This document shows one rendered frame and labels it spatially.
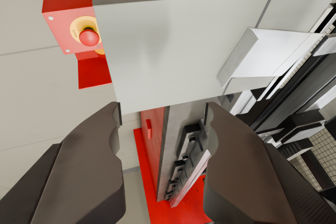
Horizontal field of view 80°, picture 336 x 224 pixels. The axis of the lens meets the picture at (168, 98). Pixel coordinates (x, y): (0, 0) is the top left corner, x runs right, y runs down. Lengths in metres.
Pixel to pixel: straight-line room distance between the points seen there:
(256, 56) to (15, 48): 1.46
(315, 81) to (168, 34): 0.51
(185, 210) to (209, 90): 2.10
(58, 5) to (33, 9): 0.93
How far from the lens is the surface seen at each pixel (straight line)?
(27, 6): 1.40
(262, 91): 0.42
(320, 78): 0.65
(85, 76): 0.59
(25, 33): 1.51
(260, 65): 0.33
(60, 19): 0.47
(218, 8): 0.23
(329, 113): 0.36
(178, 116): 0.65
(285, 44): 0.32
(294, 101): 0.72
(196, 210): 2.39
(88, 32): 0.45
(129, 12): 0.20
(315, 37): 0.36
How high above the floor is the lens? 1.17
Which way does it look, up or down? 33 degrees down
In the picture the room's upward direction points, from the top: 162 degrees clockwise
